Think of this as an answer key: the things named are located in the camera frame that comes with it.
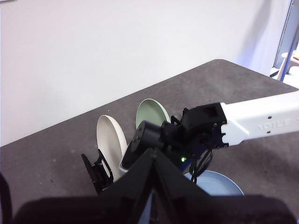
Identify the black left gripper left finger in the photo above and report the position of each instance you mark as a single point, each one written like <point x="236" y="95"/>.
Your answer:
<point x="112" y="205"/>

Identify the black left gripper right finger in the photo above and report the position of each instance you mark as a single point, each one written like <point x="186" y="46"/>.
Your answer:
<point x="198" y="207"/>

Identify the blue round plate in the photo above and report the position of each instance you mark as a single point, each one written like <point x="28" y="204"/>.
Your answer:
<point x="217" y="184"/>

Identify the black plate rack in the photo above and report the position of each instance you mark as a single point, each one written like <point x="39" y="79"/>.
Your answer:
<point x="98" y="175"/>

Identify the cream round plate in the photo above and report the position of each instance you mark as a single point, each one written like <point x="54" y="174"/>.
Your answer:
<point x="109" y="142"/>

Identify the pale green round plate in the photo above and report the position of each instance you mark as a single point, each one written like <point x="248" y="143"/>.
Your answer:
<point x="149" y="112"/>

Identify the grey metal frame post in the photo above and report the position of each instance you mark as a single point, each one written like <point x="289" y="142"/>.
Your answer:
<point x="283" y="35"/>

